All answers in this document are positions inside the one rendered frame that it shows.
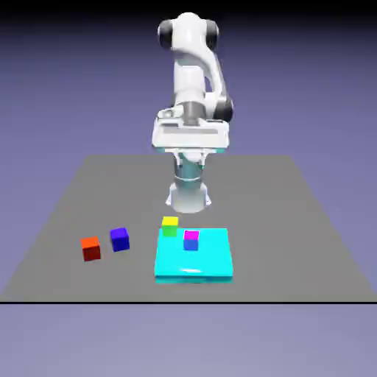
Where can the small magenta cube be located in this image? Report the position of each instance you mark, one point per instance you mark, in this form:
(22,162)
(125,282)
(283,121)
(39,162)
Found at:
(191,240)

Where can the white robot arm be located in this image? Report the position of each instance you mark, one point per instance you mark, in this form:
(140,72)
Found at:
(188,53)

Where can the small blue cube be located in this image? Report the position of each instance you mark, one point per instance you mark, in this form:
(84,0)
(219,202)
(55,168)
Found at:
(120,239)

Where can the small yellow cube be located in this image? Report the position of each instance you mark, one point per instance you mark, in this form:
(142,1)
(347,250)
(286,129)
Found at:
(170,226)

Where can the large cyan box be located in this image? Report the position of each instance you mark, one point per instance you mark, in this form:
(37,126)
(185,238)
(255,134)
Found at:
(193,263)

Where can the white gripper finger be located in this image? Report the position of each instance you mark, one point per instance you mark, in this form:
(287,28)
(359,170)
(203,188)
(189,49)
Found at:
(177,158)
(203,160)

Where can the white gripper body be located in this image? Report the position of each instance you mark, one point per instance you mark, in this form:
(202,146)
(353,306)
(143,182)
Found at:
(190,140)

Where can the small red cube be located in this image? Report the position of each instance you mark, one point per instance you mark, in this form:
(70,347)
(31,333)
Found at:
(91,249)

